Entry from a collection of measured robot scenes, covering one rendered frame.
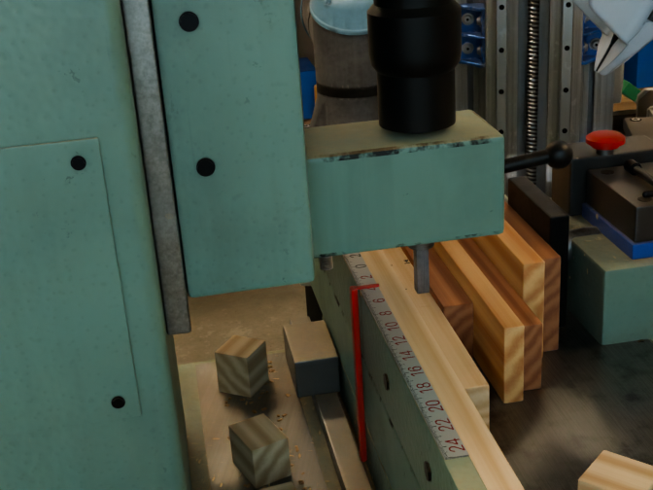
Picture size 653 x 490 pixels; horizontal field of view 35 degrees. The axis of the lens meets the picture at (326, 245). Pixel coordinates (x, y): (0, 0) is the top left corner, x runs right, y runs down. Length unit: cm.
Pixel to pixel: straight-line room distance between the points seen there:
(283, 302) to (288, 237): 227
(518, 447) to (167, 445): 21
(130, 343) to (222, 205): 10
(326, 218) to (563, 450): 21
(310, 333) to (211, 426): 12
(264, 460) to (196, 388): 17
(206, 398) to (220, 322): 190
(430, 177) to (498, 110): 85
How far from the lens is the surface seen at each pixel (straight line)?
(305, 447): 84
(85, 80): 54
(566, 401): 70
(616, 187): 79
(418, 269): 72
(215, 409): 90
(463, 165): 67
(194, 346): 271
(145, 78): 58
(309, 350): 87
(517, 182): 81
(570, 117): 154
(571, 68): 150
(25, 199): 56
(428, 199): 67
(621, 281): 75
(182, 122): 59
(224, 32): 58
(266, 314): 283
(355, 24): 139
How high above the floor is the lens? 127
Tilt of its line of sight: 23 degrees down
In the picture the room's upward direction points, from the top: 4 degrees counter-clockwise
